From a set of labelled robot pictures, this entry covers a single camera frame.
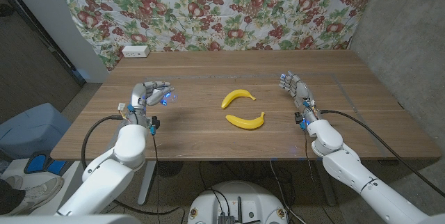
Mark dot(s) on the grey table leg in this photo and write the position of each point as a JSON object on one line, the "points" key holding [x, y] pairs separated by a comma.
{"points": [[330, 198]]}

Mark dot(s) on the white floor board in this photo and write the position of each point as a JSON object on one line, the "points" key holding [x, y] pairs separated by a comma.
{"points": [[15, 166]]}

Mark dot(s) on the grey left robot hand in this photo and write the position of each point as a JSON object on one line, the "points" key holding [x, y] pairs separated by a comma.
{"points": [[142, 93]]}

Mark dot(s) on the black door frame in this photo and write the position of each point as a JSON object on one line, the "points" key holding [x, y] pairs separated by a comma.
{"points": [[71, 68]]}

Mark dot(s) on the white table leg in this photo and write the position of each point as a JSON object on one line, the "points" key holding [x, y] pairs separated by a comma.
{"points": [[145, 182]]}

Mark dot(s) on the white robot chest panel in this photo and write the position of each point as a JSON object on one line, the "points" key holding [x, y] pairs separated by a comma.
{"points": [[69, 220]]}

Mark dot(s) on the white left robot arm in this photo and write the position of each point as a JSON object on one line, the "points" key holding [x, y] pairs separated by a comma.
{"points": [[107, 175]]}

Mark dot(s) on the black round fan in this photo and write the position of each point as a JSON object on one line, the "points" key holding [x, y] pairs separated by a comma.
{"points": [[169, 169]]}

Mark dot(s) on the blue padded black object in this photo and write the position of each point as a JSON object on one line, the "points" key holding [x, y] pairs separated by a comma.
{"points": [[36, 163]]}

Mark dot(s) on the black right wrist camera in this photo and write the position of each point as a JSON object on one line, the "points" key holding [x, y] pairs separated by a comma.
{"points": [[299, 119]]}

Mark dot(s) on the yellow toy banana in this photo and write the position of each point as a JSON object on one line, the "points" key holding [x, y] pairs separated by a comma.
{"points": [[233, 96], [245, 123]]}

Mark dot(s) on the white robot torso base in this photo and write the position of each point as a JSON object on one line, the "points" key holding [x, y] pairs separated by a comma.
{"points": [[236, 196]]}

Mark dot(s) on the blue-grey storage box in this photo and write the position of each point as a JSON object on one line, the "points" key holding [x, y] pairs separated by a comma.
{"points": [[31, 130]]}

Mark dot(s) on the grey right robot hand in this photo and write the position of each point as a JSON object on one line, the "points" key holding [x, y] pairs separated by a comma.
{"points": [[299, 88]]}

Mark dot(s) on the dark trouser leg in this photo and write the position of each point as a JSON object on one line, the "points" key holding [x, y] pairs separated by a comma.
{"points": [[8, 199]]}

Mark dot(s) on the white power strip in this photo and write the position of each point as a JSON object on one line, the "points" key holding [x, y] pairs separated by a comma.
{"points": [[135, 51]]}

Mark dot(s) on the floral fruit print backdrop cloth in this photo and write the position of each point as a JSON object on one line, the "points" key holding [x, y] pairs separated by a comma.
{"points": [[208, 8]]}

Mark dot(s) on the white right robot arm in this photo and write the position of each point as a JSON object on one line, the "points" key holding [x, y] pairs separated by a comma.
{"points": [[347, 168]]}

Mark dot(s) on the grey sneaker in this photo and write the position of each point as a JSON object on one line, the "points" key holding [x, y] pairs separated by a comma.
{"points": [[14, 181], [38, 192]]}

